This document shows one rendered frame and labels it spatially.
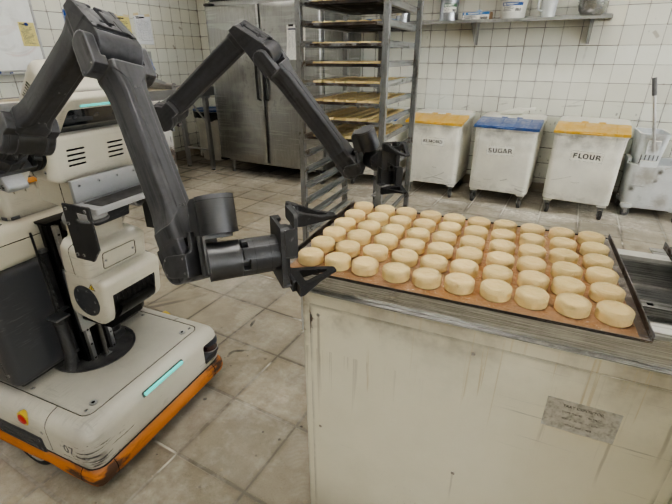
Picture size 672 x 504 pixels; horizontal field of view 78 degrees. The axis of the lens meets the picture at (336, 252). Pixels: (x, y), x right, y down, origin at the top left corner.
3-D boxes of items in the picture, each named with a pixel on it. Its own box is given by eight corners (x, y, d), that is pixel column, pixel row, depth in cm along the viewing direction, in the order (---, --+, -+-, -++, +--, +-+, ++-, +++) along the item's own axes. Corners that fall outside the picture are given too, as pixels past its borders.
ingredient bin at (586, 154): (536, 212, 374) (555, 123, 341) (545, 194, 423) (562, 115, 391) (605, 223, 349) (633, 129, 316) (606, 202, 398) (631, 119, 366)
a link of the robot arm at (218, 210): (209, 270, 71) (164, 279, 64) (198, 202, 71) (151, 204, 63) (260, 265, 65) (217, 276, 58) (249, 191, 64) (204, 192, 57)
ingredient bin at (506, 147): (463, 201, 401) (474, 118, 369) (478, 185, 451) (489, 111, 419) (523, 210, 377) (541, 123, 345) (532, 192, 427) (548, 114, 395)
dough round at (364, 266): (376, 264, 80) (377, 255, 80) (379, 277, 76) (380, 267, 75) (350, 265, 80) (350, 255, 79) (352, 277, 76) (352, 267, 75)
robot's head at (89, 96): (11, 101, 106) (23, 53, 97) (84, 95, 123) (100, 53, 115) (50, 144, 106) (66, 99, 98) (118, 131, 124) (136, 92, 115)
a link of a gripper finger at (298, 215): (344, 208, 63) (283, 216, 60) (343, 251, 66) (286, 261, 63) (328, 195, 68) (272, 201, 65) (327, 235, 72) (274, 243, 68)
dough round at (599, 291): (610, 291, 71) (613, 280, 71) (629, 306, 67) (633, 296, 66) (581, 291, 71) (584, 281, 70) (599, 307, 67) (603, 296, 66)
